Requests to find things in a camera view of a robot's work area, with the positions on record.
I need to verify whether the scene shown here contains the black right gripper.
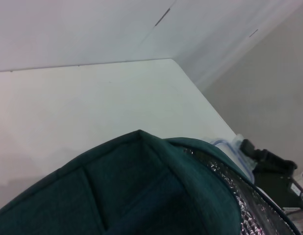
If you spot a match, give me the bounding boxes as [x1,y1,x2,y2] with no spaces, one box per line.
[240,139,303,209]

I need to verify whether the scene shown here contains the clear container with blue lid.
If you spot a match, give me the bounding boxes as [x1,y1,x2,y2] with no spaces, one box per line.
[213,137,255,183]

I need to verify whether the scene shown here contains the teal insulated lunch bag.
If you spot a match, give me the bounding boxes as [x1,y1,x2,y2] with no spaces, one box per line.
[0,129,303,235]

